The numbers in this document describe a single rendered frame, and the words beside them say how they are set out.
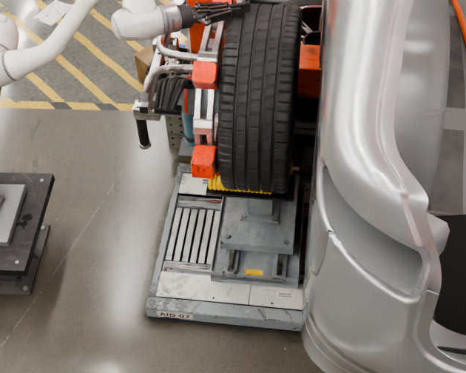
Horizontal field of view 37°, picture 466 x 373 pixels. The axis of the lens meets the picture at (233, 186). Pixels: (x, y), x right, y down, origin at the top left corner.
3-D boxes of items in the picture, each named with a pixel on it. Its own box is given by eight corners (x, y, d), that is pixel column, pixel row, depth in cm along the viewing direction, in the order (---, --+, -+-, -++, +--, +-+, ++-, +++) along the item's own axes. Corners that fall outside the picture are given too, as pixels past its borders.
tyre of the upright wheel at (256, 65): (298, 33, 206) (305, -12, 264) (218, 29, 208) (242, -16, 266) (284, 228, 236) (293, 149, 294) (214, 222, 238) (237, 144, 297)
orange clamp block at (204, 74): (218, 89, 225) (215, 83, 216) (194, 88, 226) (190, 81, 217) (220, 68, 226) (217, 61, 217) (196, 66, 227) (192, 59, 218)
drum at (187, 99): (223, 124, 253) (221, 95, 243) (165, 120, 255) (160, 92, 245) (228, 98, 262) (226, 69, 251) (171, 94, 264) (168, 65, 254)
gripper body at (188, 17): (176, 21, 229) (203, 18, 231) (183, 34, 223) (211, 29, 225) (174, 0, 224) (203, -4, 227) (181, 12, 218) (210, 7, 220)
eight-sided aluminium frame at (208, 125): (217, 203, 256) (209, 92, 214) (199, 201, 257) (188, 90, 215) (235, 100, 291) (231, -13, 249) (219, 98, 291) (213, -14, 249)
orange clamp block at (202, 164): (217, 159, 238) (214, 179, 232) (194, 158, 239) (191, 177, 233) (217, 145, 233) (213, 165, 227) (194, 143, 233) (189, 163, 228)
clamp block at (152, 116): (160, 121, 238) (158, 110, 234) (134, 120, 239) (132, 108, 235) (163, 111, 241) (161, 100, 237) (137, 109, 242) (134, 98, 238)
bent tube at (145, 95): (197, 106, 231) (196, 81, 223) (140, 101, 233) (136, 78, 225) (206, 70, 242) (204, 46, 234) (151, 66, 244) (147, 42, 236)
